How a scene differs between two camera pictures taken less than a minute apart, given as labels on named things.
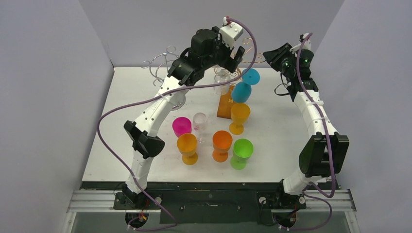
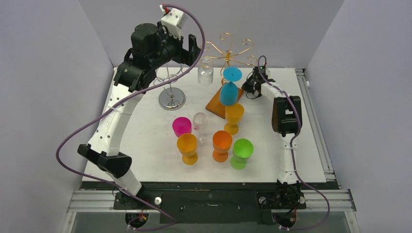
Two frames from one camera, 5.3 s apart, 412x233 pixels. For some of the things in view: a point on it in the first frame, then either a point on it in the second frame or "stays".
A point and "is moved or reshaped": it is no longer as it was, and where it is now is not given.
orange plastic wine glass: [222, 141] stays
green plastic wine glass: [242, 150] stays
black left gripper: [229, 63] to [189, 57]
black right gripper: [280, 57] to [253, 81]
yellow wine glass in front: [186, 144] stays
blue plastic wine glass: [242, 91] is moved or reshaped
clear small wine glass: [199, 123] stays
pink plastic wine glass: [181, 125] stays
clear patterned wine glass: [222, 75] is moved or reshaped
